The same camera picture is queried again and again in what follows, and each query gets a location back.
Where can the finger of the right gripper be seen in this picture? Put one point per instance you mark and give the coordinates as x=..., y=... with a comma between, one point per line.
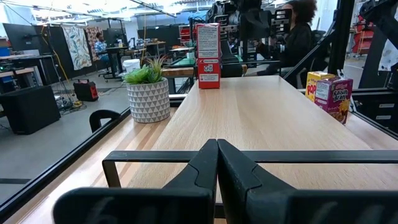
x=248, y=26
x=262, y=26

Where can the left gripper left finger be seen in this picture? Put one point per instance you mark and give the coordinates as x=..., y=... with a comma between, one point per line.
x=186, y=205

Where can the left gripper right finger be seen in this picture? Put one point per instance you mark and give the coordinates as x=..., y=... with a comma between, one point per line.
x=248, y=202

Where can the red Froot Loops cereal box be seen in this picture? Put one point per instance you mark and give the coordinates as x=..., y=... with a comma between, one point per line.
x=208, y=56

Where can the yellow Corn Pops cereal box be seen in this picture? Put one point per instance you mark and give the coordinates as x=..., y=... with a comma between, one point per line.
x=312, y=85

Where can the purple Raisin Bran cereal box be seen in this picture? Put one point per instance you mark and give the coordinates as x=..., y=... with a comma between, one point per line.
x=334, y=99

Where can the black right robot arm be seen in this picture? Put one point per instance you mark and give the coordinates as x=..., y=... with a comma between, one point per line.
x=231, y=62

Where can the person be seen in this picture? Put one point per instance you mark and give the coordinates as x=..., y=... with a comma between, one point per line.
x=298, y=43
x=100, y=46

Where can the red storage rack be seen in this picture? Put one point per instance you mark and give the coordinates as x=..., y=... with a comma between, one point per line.
x=186, y=34

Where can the wooden workbench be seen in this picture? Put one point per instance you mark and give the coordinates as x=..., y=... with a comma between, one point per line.
x=178, y=72

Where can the red cart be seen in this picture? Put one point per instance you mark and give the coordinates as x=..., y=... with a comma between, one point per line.
x=363, y=37

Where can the succulent in triangle-patterned white pot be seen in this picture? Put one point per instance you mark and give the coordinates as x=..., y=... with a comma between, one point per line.
x=149, y=99

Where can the white spotted cloth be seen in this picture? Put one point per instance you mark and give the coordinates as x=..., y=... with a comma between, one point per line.
x=388, y=57

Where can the white bucket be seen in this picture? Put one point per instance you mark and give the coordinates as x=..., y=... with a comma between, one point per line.
x=131, y=65

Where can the black labelled cabinet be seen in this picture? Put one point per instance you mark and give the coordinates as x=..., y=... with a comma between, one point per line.
x=373, y=109

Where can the black standing desk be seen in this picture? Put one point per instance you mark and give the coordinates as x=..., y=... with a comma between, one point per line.
x=113, y=49

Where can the red and black case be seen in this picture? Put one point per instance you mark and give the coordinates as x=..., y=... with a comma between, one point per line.
x=85, y=91

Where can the red floral cloth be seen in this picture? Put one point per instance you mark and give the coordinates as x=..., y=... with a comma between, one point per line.
x=94, y=35

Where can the leaf print cloth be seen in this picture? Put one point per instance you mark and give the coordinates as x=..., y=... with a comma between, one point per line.
x=77, y=46

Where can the black floor cabinet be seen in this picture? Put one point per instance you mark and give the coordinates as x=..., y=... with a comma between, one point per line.
x=28, y=109

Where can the wooden top desk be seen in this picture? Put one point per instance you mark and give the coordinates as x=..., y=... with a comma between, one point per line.
x=15, y=73

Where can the wooden shelf with black frame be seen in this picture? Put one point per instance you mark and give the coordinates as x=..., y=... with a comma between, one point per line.
x=248, y=118

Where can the black frame clip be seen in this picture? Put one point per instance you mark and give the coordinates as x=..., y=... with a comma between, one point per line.
x=104, y=113

